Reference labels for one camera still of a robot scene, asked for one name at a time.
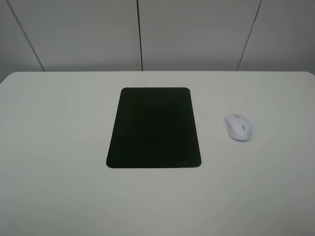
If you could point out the white computer mouse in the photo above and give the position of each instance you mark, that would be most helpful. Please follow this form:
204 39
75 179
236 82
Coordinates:
238 127

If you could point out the black mouse pad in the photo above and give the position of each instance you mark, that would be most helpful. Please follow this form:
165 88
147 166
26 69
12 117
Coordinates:
154 128

